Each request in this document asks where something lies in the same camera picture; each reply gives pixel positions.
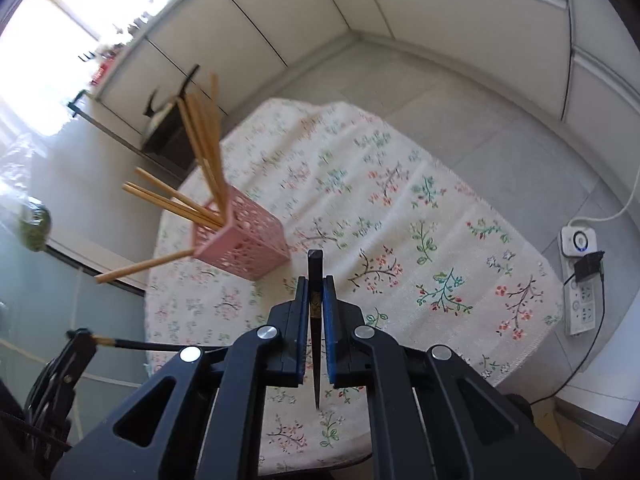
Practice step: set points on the white power strip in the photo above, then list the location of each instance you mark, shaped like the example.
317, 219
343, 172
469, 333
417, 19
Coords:
576, 242

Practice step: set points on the dark brown bin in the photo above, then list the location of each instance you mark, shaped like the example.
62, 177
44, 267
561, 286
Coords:
164, 135

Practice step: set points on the floral tablecloth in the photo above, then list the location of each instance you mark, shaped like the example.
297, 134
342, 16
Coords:
405, 239

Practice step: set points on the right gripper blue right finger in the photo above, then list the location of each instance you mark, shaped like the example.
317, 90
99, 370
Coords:
346, 364

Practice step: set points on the wooden chopstick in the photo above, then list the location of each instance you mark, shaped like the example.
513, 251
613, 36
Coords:
179, 209
197, 148
205, 212
209, 149
215, 128

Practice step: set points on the black chopstick gold band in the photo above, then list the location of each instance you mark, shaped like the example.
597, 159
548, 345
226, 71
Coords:
137, 345

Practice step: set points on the plastic bag of greens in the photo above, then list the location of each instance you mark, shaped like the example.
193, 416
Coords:
22, 215

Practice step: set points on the wooden chopstick lying out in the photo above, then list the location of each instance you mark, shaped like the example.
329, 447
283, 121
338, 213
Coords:
139, 267

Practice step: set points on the black wok with lid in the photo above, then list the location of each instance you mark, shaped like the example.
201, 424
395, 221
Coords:
170, 95

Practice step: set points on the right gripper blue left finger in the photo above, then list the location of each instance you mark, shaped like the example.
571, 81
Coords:
287, 360

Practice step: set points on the pink perforated utensil holder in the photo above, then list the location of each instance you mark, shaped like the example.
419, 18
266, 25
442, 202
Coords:
249, 245

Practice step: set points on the white kitchen cabinets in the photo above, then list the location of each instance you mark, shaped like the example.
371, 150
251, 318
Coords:
573, 62

